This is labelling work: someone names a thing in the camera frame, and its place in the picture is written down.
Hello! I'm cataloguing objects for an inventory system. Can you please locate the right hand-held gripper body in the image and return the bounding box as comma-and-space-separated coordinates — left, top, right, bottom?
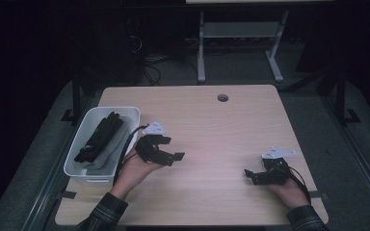
261, 146, 296, 186

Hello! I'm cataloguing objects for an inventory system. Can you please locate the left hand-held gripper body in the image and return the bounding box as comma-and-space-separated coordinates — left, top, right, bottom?
135, 120, 168, 163

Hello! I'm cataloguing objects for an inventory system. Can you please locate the plain grey mitten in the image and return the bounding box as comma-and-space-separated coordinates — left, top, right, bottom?
91, 124, 131, 169

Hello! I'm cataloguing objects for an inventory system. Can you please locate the white plastic bin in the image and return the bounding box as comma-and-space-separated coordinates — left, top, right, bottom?
63, 106, 142, 187

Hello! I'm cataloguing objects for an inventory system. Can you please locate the person's right hand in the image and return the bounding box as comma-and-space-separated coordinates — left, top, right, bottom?
266, 178, 311, 210

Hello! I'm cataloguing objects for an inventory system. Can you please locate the person's left hand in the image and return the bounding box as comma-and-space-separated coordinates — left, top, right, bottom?
110, 153, 163, 200

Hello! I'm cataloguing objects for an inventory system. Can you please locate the black stand leg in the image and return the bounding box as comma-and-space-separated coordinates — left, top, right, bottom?
333, 64, 362, 126
61, 68, 85, 124

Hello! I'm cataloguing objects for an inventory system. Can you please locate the grey metal stand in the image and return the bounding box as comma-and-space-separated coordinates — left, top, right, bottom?
196, 9, 290, 84

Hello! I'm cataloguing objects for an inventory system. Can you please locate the right hand-held gripper black cable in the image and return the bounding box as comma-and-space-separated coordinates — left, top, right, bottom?
288, 167, 312, 205

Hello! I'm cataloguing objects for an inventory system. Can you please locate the bundle of floor cables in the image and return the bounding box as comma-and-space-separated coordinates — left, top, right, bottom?
126, 15, 200, 86

